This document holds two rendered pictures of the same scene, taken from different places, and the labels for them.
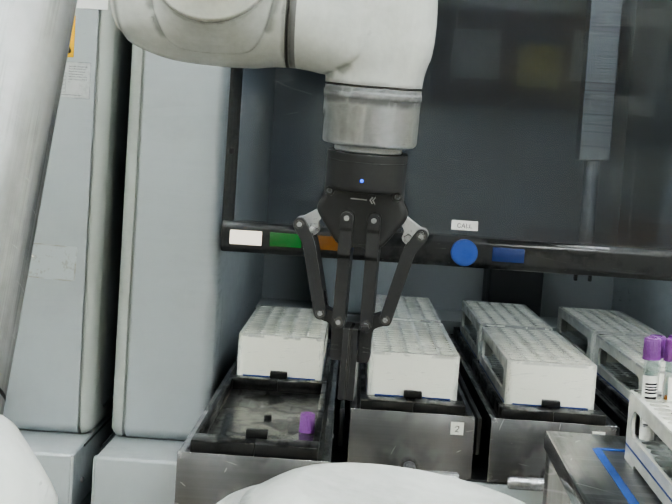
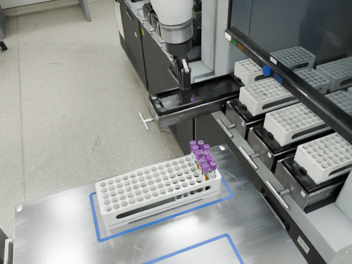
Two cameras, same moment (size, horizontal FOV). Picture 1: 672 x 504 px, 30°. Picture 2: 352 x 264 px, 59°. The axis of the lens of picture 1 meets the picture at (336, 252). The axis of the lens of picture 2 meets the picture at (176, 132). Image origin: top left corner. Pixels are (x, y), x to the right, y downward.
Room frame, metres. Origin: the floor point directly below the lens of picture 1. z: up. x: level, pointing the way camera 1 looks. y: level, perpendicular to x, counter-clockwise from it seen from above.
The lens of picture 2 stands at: (0.87, -0.79, 1.48)
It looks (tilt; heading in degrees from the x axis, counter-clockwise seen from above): 43 degrees down; 70
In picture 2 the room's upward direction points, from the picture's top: 4 degrees counter-clockwise
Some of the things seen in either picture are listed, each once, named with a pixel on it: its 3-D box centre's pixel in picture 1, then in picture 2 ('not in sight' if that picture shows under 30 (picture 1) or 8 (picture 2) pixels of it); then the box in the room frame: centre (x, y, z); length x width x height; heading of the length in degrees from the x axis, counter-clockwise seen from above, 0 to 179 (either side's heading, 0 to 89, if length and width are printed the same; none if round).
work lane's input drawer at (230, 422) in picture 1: (275, 414); (231, 89); (1.41, 0.06, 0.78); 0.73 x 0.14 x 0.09; 179
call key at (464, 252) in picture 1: (464, 252); (266, 70); (1.40, -0.14, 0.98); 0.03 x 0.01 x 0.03; 89
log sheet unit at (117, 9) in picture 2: not in sight; (117, 17); (1.35, 1.81, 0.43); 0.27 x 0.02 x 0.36; 89
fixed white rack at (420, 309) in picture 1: (399, 327); not in sight; (1.84, -0.10, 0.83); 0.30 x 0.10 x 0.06; 179
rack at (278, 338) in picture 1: (286, 344); (274, 66); (1.59, 0.05, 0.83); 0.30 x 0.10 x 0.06; 179
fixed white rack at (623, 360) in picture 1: (657, 377); (350, 150); (1.52, -0.40, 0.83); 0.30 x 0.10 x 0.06; 179
